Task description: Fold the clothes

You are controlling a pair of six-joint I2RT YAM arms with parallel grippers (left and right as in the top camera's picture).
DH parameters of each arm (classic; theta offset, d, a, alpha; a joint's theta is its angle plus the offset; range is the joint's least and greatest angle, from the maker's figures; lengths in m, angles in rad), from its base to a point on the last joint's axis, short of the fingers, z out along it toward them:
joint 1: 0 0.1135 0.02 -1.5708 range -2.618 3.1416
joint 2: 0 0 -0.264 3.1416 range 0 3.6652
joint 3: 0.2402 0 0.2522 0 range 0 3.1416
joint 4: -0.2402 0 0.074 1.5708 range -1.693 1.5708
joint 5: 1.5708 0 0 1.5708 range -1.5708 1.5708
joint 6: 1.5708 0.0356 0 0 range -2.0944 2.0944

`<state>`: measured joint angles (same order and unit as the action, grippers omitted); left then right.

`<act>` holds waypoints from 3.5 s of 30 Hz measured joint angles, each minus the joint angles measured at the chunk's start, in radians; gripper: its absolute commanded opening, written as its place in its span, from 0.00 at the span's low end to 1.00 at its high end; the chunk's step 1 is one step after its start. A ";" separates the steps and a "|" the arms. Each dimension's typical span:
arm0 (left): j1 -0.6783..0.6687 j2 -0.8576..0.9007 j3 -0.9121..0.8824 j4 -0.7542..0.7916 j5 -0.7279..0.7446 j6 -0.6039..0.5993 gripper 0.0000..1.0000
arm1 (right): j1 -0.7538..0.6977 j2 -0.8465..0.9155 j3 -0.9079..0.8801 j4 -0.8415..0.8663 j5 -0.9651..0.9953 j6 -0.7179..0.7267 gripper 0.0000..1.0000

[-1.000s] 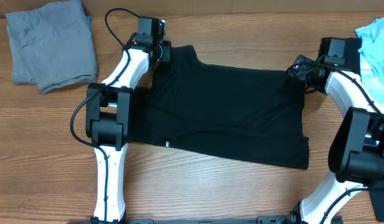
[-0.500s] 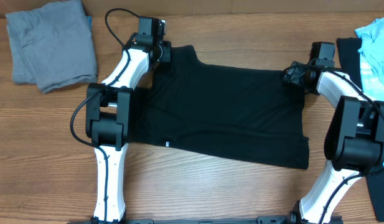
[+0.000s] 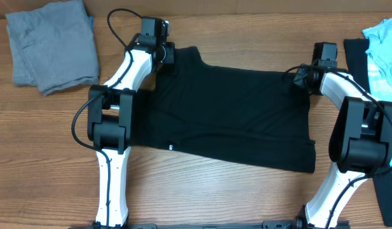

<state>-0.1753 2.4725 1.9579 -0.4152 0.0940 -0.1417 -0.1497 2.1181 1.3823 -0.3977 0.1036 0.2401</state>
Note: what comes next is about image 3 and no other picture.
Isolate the black t-shirt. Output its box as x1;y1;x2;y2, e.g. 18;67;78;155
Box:
132;46;316;173

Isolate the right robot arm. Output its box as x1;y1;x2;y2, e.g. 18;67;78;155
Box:
290;42;392;228

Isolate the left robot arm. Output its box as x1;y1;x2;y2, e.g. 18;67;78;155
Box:
87;17;175;228

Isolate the black garment at right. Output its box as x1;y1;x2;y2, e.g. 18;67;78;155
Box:
343;38;392;227

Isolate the blue cloth under grey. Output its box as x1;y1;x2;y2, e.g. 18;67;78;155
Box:
88;16;94;30

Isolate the light blue t-shirt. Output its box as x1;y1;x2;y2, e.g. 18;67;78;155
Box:
362;18;392;102

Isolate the folded grey cloth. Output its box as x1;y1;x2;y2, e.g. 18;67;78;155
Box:
6;1;100;95

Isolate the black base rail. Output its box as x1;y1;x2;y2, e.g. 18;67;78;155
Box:
68;219;352;229

